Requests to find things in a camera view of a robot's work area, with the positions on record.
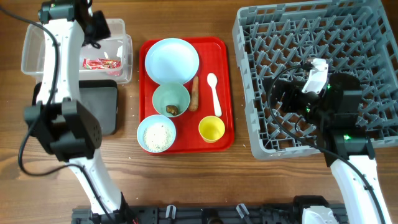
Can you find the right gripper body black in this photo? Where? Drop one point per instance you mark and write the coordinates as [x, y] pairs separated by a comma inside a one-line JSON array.
[[296, 101]]

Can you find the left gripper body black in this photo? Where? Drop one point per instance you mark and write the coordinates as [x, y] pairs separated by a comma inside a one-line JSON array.
[[99, 29]]

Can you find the white tissue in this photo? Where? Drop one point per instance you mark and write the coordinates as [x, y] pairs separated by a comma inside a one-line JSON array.
[[119, 53]]

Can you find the red snack wrapper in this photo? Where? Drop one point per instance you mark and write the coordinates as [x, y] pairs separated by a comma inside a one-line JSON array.
[[101, 63]]

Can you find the yellow cup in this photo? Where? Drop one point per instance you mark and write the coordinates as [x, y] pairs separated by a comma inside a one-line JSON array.
[[211, 129]]

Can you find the green bowl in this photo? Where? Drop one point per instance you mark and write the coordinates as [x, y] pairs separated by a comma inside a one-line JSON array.
[[171, 94]]

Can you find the orange carrot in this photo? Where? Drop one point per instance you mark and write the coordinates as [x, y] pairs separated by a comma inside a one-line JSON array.
[[193, 106]]

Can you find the brown food scrap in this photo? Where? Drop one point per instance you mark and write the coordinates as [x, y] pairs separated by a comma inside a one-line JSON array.
[[172, 109]]

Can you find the light blue bowl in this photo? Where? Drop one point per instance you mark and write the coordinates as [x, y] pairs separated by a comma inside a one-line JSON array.
[[149, 121]]

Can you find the white rice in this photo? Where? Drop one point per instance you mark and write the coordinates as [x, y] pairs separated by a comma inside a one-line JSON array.
[[158, 137]]

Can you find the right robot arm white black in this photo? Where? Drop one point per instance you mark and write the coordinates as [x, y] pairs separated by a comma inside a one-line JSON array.
[[348, 151]]

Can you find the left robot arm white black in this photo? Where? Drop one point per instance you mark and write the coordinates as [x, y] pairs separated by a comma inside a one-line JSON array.
[[63, 24]]

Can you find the grey dishwasher rack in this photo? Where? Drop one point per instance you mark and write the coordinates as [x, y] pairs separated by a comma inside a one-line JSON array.
[[304, 43]]

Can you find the clear plastic bin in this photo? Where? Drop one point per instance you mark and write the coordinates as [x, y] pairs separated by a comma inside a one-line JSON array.
[[34, 49]]

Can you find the black tray bin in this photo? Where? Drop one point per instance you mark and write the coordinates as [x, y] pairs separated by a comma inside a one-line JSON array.
[[97, 106]]

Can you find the light blue plate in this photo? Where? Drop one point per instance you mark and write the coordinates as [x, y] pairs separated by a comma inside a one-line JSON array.
[[172, 60]]

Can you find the white plastic spoon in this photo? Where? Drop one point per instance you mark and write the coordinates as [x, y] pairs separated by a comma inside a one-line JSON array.
[[212, 81]]

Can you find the red serving tray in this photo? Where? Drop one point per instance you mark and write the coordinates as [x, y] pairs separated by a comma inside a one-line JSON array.
[[213, 57]]

